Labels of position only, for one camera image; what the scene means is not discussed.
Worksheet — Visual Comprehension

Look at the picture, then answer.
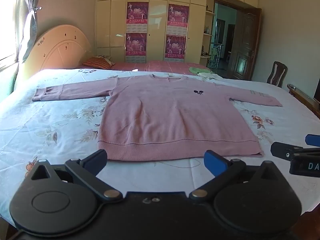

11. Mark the orange striped pillow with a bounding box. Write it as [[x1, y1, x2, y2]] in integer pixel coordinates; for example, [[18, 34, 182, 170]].
[[82, 56, 116, 70]]

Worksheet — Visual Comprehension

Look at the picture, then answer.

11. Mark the cream wardrobe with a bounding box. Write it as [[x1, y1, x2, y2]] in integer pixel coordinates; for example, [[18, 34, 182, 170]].
[[96, 0, 259, 63]]

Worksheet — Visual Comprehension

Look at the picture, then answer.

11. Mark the brown wooden door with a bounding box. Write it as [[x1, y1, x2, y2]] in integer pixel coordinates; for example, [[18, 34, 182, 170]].
[[228, 7, 262, 81]]

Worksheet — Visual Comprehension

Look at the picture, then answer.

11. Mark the cream corner shelf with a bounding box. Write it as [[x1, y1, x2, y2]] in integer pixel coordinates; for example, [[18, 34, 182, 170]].
[[199, 0, 216, 67]]

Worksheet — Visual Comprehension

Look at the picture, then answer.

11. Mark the pink long-sleeved sweater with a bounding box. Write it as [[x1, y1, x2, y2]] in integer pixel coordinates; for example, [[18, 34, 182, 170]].
[[32, 74, 283, 161]]

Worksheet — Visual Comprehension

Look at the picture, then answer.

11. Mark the cream wooden headboard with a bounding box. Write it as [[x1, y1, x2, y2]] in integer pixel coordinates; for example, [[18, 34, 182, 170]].
[[14, 24, 92, 90]]

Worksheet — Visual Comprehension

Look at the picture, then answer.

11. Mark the pink checked bed cover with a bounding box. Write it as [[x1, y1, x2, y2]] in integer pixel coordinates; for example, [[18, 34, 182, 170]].
[[77, 60, 208, 76]]

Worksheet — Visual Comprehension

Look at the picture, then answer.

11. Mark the patterned window curtain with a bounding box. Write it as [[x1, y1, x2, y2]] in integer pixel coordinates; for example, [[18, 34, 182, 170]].
[[14, 0, 42, 63]]

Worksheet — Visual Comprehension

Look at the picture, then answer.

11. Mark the green folded cloth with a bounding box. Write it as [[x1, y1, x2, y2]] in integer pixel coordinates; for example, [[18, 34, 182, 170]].
[[189, 66, 208, 75]]

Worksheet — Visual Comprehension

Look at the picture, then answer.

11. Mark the dark wooden chair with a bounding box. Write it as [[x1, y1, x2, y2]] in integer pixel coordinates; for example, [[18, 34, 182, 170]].
[[266, 61, 288, 88]]

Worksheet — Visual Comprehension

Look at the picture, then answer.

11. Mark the wooden bed footboard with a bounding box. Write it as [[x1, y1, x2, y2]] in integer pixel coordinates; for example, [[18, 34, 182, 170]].
[[287, 83, 320, 117]]

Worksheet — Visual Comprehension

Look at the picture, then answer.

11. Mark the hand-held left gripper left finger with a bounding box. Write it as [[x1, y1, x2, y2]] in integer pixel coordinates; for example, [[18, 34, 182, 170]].
[[24, 149, 123, 203]]

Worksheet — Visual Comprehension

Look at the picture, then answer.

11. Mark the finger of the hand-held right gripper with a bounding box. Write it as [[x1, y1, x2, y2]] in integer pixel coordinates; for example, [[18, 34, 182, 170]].
[[270, 141, 320, 161], [305, 134, 320, 148]]

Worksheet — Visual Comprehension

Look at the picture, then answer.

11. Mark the metal stair railing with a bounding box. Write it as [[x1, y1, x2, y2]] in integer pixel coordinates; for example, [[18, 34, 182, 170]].
[[208, 42, 223, 69]]

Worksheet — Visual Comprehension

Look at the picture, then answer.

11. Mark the black television screen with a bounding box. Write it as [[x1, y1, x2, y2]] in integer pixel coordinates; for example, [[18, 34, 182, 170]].
[[313, 81, 320, 118]]

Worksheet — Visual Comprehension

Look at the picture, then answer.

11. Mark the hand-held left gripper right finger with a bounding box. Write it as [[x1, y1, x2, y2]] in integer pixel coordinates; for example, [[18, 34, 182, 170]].
[[189, 150, 287, 201]]

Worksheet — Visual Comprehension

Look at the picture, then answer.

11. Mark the purple wall poster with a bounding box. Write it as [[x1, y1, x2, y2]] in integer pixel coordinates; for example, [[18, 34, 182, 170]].
[[167, 4, 189, 36], [165, 35, 187, 63], [126, 2, 149, 32], [125, 32, 148, 63]]

